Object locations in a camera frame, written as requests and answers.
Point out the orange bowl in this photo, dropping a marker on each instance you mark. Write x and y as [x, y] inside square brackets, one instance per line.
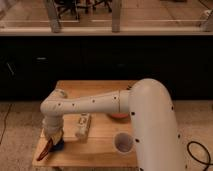
[118, 115]

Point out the wooden board table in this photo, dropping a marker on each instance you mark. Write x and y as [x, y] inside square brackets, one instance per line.
[99, 149]

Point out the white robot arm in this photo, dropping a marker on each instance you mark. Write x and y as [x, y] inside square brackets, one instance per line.
[148, 102]

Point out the black low cabinet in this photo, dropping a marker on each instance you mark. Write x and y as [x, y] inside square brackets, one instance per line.
[30, 66]

